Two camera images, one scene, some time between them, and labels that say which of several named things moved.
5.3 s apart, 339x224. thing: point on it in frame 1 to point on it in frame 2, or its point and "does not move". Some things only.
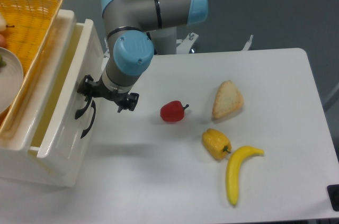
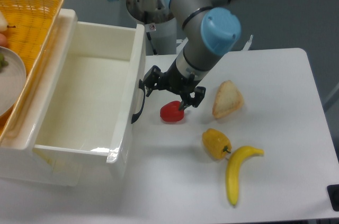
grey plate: x=11 y=79 does not move
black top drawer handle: x=79 y=112 to x=141 y=86
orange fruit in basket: x=2 y=41 does not move
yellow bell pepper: x=216 y=144 does not move
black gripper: x=125 y=101 to x=172 y=81
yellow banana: x=233 y=164 does not move
